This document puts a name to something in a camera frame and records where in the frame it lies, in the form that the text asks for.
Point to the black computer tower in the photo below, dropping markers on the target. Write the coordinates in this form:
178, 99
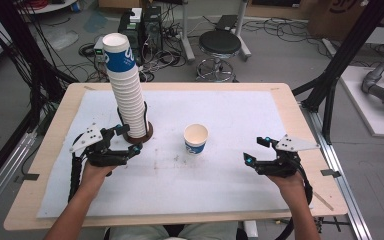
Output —
151, 30

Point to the white floor platform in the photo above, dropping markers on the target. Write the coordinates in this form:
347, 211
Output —
366, 110

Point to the black tape strip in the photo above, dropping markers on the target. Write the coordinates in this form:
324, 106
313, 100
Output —
26, 177
330, 173

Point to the person's left hand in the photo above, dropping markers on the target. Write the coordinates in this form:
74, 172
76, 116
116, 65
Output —
95, 178

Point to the aluminium rail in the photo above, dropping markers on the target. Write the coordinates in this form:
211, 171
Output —
346, 186
3, 170

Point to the brown cup holder stand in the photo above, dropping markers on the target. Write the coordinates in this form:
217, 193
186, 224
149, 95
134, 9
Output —
148, 133

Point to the blue banded paper cup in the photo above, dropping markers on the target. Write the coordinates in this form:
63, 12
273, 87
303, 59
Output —
196, 141

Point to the white metal stand leg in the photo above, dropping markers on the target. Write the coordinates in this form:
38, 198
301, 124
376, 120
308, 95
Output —
186, 33
241, 30

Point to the wooden table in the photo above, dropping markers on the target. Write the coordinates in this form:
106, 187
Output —
30, 200

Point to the white table mat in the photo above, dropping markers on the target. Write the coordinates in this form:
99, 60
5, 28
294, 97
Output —
213, 186

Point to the black metal frame post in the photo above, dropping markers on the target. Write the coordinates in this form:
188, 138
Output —
16, 50
343, 56

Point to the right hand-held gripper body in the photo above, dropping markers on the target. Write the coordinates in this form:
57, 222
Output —
293, 144

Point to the stack of white paper cups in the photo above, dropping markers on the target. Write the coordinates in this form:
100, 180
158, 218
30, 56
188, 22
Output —
128, 100

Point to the small white electronic box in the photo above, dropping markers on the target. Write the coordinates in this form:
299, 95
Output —
98, 48

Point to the cardboard box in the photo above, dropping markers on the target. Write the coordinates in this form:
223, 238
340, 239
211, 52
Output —
326, 16

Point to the black round stool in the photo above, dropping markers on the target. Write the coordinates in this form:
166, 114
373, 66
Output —
219, 43

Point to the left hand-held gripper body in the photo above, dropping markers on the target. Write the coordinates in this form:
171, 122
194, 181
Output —
88, 137

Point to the person's light trousers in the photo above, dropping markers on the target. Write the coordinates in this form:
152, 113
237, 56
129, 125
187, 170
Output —
206, 232

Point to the person's right hand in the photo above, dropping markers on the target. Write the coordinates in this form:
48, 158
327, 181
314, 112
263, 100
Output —
288, 186

